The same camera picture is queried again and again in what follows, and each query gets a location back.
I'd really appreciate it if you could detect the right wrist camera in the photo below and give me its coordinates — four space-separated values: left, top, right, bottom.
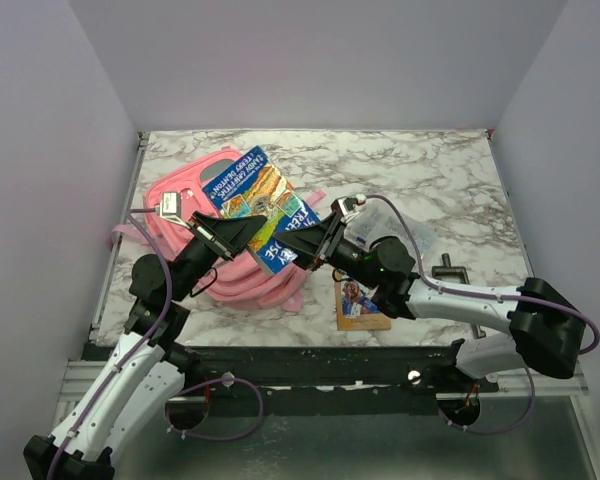
331 194 367 225

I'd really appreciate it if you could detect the black metal clamp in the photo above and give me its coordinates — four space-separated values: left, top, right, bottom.
430 252 486 341

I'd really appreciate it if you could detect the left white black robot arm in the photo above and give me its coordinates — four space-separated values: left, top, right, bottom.
23 212 266 479

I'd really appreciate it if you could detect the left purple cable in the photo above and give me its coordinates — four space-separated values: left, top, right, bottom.
44 207 264 480

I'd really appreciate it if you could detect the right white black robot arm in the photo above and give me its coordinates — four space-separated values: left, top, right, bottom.
274 213 586 392

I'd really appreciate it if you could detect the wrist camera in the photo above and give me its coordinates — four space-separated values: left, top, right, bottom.
331 194 367 225
156 192 182 223

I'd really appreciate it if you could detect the clear plastic bag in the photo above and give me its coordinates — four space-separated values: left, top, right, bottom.
352 199 435 256

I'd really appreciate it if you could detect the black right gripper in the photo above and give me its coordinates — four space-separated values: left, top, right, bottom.
270 211 381 291

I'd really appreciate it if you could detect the pink student backpack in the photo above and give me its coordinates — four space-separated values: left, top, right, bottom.
117 148 324 312

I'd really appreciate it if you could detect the blue treehouse book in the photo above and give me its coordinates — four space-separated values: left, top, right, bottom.
202 146 319 275

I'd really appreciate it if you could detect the aluminium rail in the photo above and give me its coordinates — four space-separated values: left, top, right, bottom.
58 360 589 403

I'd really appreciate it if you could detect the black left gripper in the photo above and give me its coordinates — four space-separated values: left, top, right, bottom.
171 211 267 302

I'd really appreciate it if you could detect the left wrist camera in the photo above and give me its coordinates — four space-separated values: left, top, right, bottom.
156 192 182 223

